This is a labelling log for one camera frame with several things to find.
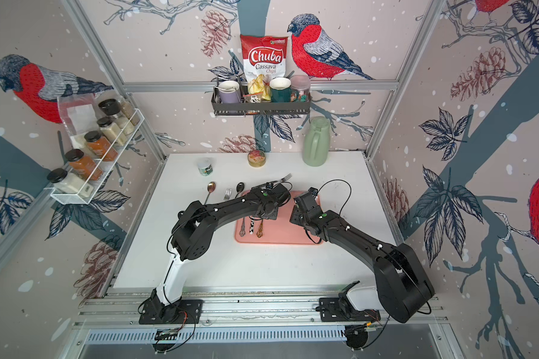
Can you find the clear acrylic spice rack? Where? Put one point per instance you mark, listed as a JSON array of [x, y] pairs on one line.
[[105, 166]]

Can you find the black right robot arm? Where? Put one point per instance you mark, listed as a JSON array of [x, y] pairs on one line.
[[403, 286]]

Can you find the clear plastic bag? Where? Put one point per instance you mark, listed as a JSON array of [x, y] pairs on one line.
[[78, 115]]

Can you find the purple mug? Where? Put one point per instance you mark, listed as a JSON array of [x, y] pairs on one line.
[[229, 92]]

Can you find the white spice jar front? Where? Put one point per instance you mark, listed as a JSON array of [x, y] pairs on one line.
[[70, 183]]

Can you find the red Chuba chips bag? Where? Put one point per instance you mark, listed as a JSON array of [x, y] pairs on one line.
[[264, 56]]

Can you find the black wall shelf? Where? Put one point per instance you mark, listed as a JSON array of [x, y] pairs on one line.
[[263, 108]]

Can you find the small white jar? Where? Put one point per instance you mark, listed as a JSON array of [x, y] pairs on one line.
[[205, 166]]

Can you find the large black-lid spice jar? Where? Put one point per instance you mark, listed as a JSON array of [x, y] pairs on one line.
[[112, 109]]

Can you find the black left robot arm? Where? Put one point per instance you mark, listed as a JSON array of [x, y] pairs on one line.
[[192, 235]]

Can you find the green plastic jug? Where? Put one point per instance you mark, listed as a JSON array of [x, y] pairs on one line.
[[317, 142]]

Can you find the silver fork ornate handle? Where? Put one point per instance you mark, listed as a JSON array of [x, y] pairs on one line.
[[242, 231]]

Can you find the copper spoon blue handle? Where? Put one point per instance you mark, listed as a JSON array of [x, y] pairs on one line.
[[211, 188]]

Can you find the yellow snack packet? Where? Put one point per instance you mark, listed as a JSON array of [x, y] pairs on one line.
[[258, 90]]

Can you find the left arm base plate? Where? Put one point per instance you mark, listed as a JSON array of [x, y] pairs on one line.
[[154, 312]]

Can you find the pink lidded jar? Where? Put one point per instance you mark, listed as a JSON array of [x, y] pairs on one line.
[[300, 88]]

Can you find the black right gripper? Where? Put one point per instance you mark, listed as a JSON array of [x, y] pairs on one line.
[[294, 215]]

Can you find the black spoon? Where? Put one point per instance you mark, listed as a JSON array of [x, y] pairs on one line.
[[239, 188]]

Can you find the beige spice jar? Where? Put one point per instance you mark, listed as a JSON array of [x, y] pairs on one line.
[[112, 131]]

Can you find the red-orange spice jar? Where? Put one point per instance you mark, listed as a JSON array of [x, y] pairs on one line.
[[100, 146]]

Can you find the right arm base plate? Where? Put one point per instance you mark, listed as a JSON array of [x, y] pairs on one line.
[[337, 310]]

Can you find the dark green mug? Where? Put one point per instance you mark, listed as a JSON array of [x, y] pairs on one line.
[[280, 90]]

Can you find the dark grey fork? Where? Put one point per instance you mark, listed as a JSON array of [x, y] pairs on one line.
[[278, 181]]

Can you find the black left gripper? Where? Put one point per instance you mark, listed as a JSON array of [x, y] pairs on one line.
[[275, 216]]

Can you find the gold fork ornate handle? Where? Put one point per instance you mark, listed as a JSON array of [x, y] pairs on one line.
[[260, 232]]

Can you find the orange spice jar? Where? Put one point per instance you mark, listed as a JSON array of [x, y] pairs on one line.
[[83, 165]]

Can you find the pink plastic tray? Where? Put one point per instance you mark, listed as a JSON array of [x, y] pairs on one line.
[[279, 231]]

